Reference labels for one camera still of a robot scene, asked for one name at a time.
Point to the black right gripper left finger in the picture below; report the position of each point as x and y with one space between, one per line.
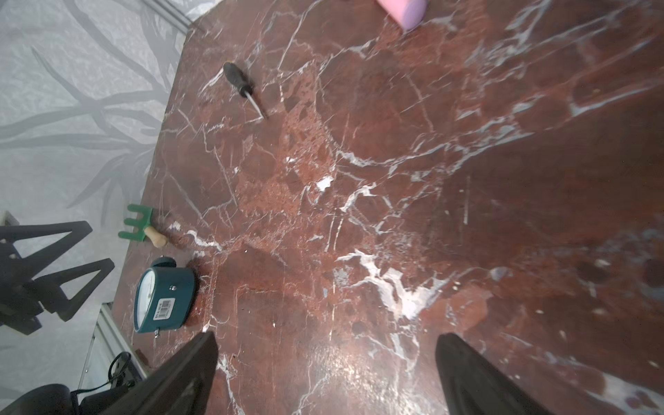
182 385

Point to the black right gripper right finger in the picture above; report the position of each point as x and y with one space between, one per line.
472 385

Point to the green rake wooden handle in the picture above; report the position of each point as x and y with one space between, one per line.
142 228

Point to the purple rake pink handle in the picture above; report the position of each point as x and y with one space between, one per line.
407 13

